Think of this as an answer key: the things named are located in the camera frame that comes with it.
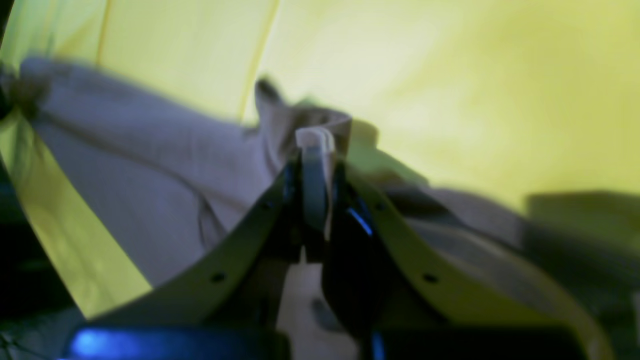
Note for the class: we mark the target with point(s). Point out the yellow tablecloth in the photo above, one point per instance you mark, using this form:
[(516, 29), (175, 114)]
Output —
[(506, 98)]

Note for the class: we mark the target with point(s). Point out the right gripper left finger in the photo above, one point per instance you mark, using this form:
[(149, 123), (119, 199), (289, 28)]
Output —
[(225, 307)]

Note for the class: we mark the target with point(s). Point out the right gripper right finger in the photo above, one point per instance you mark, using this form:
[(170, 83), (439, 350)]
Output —
[(424, 289)]

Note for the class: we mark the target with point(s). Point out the brown T-shirt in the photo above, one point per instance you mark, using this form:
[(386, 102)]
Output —
[(169, 182)]

